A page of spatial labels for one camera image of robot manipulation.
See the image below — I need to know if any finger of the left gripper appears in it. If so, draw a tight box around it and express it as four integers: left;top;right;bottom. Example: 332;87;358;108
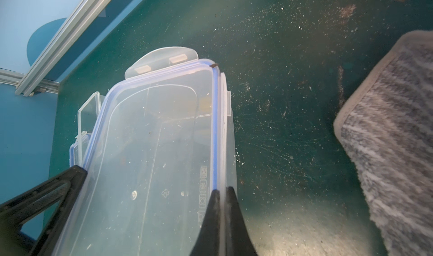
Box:
1;166;88;256

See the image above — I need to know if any small lunch box lid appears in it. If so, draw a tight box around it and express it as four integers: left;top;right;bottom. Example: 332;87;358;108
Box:
69;131;91;167

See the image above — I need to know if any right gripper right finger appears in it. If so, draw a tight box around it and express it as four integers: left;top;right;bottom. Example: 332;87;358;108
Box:
224;187;258;256

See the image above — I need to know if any grey striped cloth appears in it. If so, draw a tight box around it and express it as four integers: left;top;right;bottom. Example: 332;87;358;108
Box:
333;30;433;256

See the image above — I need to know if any large lunch box lid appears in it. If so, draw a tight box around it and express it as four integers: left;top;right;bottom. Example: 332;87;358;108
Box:
53;47;228;256

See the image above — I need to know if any large clear lunch box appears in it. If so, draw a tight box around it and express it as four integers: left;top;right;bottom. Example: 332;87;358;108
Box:
226;91;237;195

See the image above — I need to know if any small clear lunch box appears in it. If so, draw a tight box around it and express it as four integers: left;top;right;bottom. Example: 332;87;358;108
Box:
77;91;104;160

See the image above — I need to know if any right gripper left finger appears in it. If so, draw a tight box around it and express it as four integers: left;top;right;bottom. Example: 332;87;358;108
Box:
190;189;221;256

